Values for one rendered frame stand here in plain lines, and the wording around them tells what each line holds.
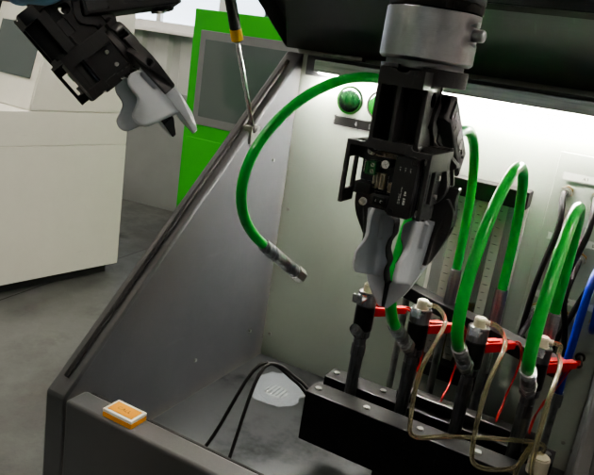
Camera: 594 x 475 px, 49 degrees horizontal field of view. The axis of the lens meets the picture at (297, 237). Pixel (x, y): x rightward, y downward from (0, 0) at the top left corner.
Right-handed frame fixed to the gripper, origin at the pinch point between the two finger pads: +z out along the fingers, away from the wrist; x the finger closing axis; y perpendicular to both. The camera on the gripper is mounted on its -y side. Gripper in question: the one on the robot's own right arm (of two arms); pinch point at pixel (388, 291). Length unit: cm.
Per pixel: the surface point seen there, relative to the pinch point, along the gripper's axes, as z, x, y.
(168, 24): -29, -346, -382
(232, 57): -14, -197, -260
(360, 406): 26.9, -8.9, -25.5
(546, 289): 0.1, 11.8, -15.2
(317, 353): 37, -30, -57
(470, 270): -0.1, 4.0, -14.2
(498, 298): 10.2, 3.8, -40.1
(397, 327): 10.1, -3.5, -17.0
